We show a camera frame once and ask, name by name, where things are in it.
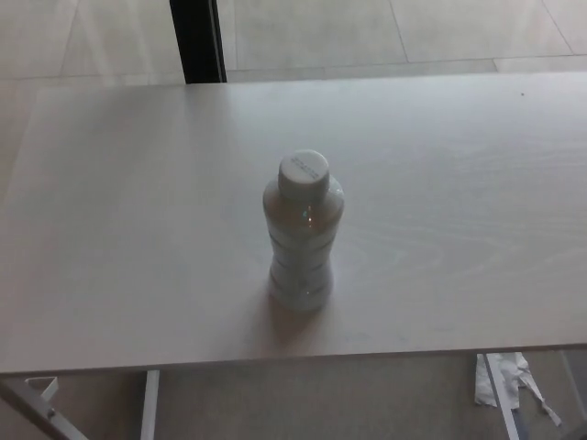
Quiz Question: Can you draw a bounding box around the crumpled white paper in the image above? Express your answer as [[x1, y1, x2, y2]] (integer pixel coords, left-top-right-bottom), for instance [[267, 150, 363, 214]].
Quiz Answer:
[[473, 351, 563, 425]]

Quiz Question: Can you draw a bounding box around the white diagonal table brace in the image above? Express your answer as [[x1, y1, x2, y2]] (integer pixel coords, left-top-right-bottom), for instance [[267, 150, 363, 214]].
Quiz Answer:
[[0, 375, 91, 440]]

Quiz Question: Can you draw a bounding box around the white straight table leg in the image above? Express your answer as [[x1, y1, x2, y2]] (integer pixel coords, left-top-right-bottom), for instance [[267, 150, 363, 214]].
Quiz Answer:
[[138, 369, 161, 440]]

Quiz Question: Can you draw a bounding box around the white capped plastic bottle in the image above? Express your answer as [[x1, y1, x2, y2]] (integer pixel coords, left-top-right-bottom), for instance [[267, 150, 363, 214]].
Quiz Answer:
[[261, 148, 346, 314]]

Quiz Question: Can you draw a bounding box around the white slanted table leg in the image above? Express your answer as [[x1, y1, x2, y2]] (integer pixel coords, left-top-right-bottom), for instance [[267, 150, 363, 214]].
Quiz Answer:
[[485, 353, 529, 440]]

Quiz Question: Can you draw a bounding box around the black vertical pillar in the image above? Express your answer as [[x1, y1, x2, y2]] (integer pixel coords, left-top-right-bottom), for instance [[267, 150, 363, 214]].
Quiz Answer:
[[169, 0, 228, 85]]

